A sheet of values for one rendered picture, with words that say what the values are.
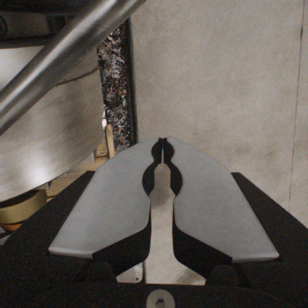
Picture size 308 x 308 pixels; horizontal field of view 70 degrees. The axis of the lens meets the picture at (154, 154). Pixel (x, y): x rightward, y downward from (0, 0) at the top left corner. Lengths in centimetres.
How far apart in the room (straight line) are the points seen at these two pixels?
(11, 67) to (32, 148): 7
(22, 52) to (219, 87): 158
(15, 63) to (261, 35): 173
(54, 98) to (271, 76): 185
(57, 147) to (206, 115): 157
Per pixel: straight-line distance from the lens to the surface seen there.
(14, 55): 21
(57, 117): 23
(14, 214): 40
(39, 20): 30
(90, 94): 27
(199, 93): 166
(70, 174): 63
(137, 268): 91
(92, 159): 34
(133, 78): 85
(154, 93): 153
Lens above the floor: 141
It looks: 56 degrees down
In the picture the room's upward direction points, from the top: 149 degrees clockwise
